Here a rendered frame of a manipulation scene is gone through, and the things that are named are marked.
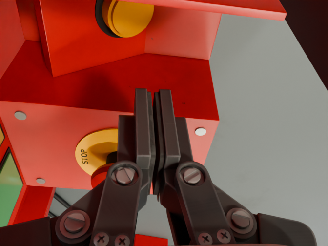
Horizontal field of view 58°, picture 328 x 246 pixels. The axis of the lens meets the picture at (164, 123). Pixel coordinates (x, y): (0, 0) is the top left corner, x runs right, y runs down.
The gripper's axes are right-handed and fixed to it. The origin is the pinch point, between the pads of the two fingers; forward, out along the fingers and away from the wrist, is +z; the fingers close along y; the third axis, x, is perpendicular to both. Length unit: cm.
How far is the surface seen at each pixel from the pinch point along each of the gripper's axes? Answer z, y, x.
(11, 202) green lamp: 4.2, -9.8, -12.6
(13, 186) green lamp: 5.1, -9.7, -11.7
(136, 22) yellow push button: 12.0, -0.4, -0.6
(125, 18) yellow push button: 11.5, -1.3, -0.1
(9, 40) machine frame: 45, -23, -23
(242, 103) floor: 81, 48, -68
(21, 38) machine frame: 52, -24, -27
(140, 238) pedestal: 81, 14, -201
